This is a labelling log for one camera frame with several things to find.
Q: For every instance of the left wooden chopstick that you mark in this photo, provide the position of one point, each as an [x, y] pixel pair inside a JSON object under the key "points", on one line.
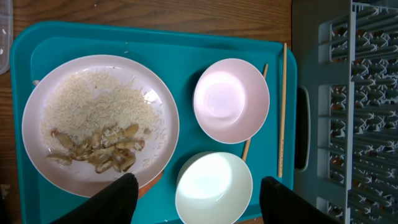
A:
{"points": [[248, 142]]}

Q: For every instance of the teal plastic tray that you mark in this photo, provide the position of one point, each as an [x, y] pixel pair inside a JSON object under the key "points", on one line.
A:
{"points": [[178, 59]]}

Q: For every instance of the clear plastic bin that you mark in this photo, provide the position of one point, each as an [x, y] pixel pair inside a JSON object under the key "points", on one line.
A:
{"points": [[6, 34]]}

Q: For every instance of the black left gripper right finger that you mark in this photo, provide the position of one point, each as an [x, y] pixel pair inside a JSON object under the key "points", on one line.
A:
{"points": [[280, 205]]}

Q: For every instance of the pale green bowl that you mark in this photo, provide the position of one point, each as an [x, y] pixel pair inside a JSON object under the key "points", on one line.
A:
{"points": [[213, 188]]}

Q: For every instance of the right wooden chopstick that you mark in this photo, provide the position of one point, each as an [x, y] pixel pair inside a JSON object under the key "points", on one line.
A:
{"points": [[282, 113]]}

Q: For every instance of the white plate with food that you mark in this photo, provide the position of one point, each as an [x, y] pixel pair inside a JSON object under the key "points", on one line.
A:
{"points": [[96, 118]]}

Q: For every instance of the orange carrot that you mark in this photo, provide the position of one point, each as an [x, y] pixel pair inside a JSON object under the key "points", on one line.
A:
{"points": [[143, 190]]}

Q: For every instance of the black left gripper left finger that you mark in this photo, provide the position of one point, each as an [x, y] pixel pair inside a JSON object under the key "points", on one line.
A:
{"points": [[114, 204]]}

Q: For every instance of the wooden chopstick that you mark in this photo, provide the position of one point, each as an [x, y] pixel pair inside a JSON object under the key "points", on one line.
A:
{"points": [[282, 113], [248, 142]]}

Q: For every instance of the grey dishwasher rack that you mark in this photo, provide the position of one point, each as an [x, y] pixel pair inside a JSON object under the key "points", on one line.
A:
{"points": [[346, 144]]}

